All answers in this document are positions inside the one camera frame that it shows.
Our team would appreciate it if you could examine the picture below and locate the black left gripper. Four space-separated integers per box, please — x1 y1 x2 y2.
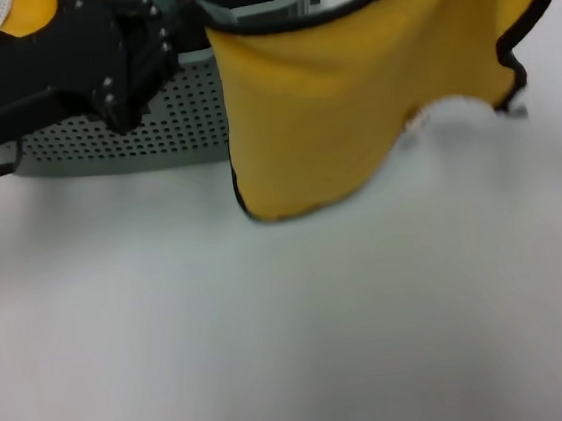
0 0 221 147

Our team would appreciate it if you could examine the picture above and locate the yellow towel with black edge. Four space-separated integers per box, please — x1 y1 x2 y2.
201 0 562 227

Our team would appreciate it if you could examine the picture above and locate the grey-green perforated storage box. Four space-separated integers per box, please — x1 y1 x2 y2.
0 0 342 188

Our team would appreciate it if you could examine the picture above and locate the yellow towel with white label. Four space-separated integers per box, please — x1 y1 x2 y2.
0 0 67 43

